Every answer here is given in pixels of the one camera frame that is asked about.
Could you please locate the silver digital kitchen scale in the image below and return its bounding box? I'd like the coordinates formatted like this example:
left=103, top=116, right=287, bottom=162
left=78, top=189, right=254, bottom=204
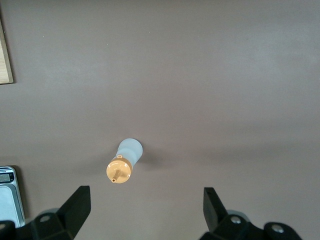
left=0, top=165, right=26, bottom=228

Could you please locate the brown table cover sheet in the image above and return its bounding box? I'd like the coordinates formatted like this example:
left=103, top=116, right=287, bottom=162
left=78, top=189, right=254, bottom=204
left=0, top=0, right=320, bottom=240

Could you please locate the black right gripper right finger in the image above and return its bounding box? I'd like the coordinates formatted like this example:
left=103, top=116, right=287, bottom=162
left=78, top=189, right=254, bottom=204
left=198, top=187, right=304, bottom=240

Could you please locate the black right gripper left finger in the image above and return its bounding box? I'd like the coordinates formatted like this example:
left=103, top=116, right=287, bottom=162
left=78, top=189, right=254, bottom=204
left=0, top=185, right=91, bottom=240

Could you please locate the translucent sauce bottle orange cap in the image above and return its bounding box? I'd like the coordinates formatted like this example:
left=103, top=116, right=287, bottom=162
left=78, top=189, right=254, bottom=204
left=106, top=138, right=144, bottom=185

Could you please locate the wooden cutting board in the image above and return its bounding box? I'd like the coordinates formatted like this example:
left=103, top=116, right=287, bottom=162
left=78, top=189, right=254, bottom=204
left=0, top=14, right=14, bottom=85

